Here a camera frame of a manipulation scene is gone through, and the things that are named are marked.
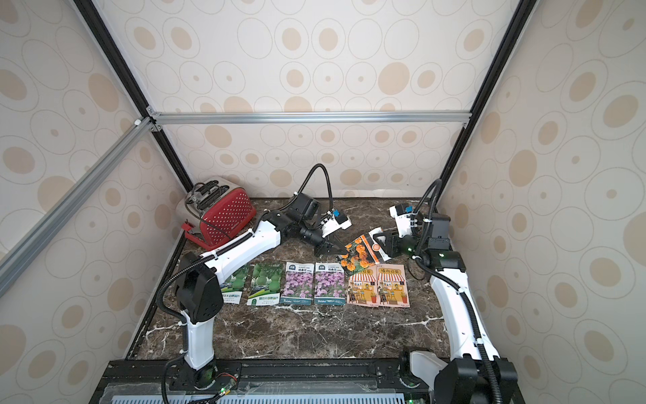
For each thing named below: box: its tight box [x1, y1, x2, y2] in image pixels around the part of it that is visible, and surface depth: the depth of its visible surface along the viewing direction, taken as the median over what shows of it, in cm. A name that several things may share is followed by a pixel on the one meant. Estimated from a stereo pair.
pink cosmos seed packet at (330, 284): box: [314, 262, 346, 306], surface depth 94 cm
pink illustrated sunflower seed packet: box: [347, 266, 379, 308], surface depth 92 cm
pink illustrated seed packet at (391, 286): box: [376, 263, 411, 309], surface depth 94 cm
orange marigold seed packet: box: [337, 227, 392, 277], surface depth 79 cm
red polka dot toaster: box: [175, 176, 258, 251], surface depth 98 cm
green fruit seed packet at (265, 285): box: [246, 262, 284, 307], surface depth 94 cm
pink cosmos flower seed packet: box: [280, 261, 315, 306], surface depth 94 cm
